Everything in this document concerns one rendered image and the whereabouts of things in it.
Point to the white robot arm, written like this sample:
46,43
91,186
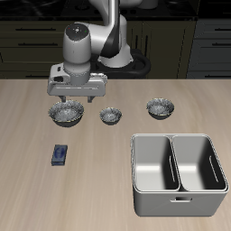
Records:
77,45

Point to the dark kitchen cupboards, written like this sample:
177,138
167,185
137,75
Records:
186,45

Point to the dark blue box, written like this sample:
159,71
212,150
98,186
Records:
59,155

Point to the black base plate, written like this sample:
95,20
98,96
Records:
140,64

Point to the medium grey patterned bowl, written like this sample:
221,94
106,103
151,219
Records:
160,108

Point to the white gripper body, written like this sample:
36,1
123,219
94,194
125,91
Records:
81,87

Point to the white two-bin basket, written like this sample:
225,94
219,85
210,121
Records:
177,174

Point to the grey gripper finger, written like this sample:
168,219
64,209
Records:
90,99
63,98

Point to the small grey patterned bowl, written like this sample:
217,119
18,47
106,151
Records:
110,115

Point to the large grey patterned bowl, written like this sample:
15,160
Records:
66,112

